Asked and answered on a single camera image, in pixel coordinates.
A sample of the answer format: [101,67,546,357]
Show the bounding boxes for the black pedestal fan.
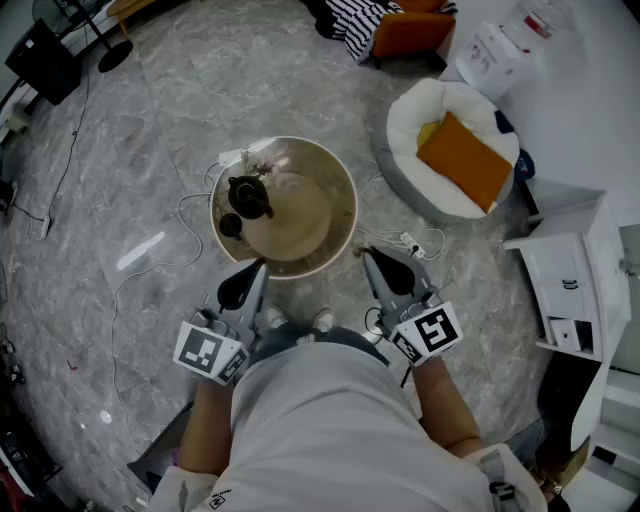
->
[32,0,135,74]

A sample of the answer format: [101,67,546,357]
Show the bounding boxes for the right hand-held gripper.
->
[363,246,465,369]

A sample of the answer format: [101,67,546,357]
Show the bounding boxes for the orange square cushion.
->
[416,111,515,215]

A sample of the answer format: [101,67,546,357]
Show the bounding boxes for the black teapot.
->
[227,174,275,221]

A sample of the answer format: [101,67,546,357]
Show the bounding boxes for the person's white shirt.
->
[149,342,549,512]

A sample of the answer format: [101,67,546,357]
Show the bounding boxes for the white cabinet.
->
[502,189,634,451]

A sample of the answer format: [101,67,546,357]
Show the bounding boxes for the pink flower bunch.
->
[239,148,281,179]

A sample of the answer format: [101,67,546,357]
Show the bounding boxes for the grey shoulder strap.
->
[480,448,522,512]

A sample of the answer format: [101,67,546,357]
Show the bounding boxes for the dark blue cloth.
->
[514,148,537,182]

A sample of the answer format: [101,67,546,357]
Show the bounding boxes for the red wall label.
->
[521,11,554,40]

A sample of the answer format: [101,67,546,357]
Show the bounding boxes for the orange sofa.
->
[372,0,458,69]

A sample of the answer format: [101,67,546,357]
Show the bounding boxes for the black tall box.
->
[4,18,84,107]

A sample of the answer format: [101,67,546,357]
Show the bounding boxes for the round glass side table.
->
[208,135,359,280]

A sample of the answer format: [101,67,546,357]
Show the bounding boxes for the dark wooden table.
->
[127,399,194,495]

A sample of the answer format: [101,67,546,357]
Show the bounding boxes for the yellow cushion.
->
[416,119,444,149]

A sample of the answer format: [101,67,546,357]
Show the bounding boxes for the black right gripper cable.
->
[363,305,415,389]

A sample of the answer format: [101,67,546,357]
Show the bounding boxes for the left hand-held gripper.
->
[173,258,270,385]

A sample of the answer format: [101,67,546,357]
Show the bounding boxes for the white printed box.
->
[454,19,539,99]

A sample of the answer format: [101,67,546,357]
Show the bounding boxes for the wooden bench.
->
[106,0,169,39]

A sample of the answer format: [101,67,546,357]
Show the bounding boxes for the person's left forearm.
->
[178,372,237,474]

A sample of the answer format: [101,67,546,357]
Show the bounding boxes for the small white power strip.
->
[399,231,427,260]

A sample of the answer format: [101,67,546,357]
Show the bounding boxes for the white bean bag chair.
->
[372,77,521,225]

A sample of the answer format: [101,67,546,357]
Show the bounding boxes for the black white striped blanket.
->
[317,0,404,63]

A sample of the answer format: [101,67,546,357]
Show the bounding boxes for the short white floor cable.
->
[353,172,446,262]

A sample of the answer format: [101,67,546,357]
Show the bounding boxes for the long white floor cable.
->
[108,162,222,451]

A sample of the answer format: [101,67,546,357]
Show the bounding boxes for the black floor cable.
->
[10,74,92,224]

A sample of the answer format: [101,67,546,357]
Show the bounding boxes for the person's right forearm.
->
[410,357,484,459]

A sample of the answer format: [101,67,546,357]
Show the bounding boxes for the person's blue jeans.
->
[252,322,391,367]

